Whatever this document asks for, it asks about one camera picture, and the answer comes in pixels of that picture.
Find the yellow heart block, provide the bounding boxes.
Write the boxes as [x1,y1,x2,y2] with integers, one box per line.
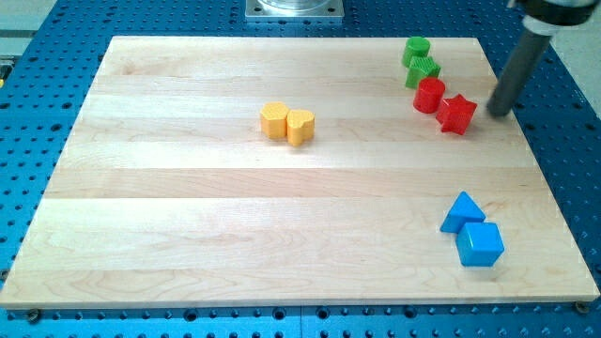
[286,109,315,146]

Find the blue triangle block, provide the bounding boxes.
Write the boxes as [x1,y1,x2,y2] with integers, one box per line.
[439,192,486,234]

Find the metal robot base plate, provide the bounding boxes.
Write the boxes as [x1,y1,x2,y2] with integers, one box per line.
[245,0,345,20]

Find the green ridged block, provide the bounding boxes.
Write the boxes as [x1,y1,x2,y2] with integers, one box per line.
[405,56,441,89]

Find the green cylinder block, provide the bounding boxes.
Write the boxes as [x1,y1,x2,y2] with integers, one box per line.
[401,36,430,68]

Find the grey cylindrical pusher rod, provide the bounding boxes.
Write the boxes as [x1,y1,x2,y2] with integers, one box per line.
[486,29,551,117]

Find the blue cube block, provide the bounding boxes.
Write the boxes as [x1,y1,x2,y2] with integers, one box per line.
[455,223,505,267]

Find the wooden board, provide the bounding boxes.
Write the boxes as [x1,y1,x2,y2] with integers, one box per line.
[1,36,599,309]

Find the yellow hexagon block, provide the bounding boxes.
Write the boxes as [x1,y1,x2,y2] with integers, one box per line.
[260,101,289,139]

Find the robot arm end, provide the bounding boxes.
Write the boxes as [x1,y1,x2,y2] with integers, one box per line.
[507,0,600,37]

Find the red cylinder block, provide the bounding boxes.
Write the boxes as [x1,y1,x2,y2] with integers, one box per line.
[413,77,446,114]

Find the red star block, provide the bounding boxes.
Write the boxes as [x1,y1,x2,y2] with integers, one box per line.
[436,94,477,135]

